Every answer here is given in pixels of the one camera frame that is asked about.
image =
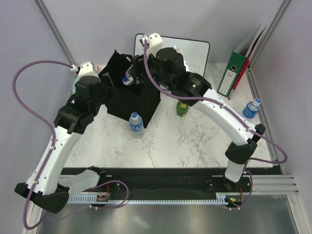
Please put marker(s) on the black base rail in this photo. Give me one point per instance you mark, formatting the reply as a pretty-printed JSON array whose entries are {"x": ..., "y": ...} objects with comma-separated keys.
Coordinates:
[{"x": 170, "y": 183}]

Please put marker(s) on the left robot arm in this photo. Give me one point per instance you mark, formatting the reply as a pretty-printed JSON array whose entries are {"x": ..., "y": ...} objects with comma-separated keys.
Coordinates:
[{"x": 45, "y": 188}]

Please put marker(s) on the red binder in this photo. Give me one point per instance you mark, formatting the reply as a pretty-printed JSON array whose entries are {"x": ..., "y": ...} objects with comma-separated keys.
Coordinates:
[{"x": 241, "y": 73}]

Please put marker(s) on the green glass Perrier bottle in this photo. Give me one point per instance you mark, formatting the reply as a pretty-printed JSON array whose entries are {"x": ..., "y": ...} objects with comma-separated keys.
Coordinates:
[{"x": 182, "y": 108}]

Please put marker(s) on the left aluminium frame post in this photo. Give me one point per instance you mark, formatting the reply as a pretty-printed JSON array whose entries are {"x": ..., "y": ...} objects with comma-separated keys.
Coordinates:
[{"x": 54, "y": 29}]

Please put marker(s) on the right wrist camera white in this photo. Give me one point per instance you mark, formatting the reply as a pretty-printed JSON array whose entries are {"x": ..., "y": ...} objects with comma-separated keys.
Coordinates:
[{"x": 153, "y": 41}]

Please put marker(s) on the black canvas bag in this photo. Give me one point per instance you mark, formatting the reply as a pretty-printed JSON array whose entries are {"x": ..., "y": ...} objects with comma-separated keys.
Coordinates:
[{"x": 142, "y": 99}]

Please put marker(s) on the red silver beverage can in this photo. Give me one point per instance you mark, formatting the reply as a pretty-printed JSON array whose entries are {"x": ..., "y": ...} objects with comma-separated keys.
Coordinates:
[{"x": 127, "y": 78}]

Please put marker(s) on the aluminium frame post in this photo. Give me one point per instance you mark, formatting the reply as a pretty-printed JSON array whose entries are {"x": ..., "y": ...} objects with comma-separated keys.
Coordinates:
[
  {"x": 54, "y": 29},
  {"x": 273, "y": 25}
]

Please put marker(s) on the blue label water bottle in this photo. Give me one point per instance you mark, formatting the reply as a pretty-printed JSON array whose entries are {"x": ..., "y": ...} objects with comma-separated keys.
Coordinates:
[{"x": 136, "y": 125}]

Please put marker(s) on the blue label bottle right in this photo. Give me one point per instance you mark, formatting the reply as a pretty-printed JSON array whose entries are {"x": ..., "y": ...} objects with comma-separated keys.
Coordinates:
[{"x": 252, "y": 108}]

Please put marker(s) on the green lever arch binder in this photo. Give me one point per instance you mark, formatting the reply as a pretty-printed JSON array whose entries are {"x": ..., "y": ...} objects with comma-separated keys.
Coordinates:
[{"x": 234, "y": 68}]

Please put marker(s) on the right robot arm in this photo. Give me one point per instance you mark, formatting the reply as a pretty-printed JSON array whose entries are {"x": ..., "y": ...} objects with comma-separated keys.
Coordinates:
[{"x": 168, "y": 69}]

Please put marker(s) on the white slotted cable duct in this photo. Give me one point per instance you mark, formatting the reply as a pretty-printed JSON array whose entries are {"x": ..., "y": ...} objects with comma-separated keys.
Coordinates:
[{"x": 104, "y": 199}]

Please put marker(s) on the light blue headphones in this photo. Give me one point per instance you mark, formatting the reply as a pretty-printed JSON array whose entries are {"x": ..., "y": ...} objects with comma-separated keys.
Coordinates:
[{"x": 74, "y": 85}]

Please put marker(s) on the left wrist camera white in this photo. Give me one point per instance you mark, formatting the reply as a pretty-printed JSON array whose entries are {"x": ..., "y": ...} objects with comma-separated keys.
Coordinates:
[{"x": 86, "y": 69}]

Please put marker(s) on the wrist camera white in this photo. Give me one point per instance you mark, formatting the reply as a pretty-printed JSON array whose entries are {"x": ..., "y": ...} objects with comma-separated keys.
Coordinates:
[
  {"x": 86, "y": 69},
  {"x": 153, "y": 41}
]

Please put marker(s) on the whiteboard with red writing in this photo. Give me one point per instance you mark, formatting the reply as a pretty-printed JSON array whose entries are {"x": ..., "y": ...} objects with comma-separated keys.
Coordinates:
[{"x": 195, "y": 52}]

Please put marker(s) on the right aluminium frame post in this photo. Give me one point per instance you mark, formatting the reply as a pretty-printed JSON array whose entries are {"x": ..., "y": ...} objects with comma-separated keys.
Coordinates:
[{"x": 273, "y": 25}]

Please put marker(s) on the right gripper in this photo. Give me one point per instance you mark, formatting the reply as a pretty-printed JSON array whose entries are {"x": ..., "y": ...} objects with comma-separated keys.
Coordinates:
[{"x": 138, "y": 65}]

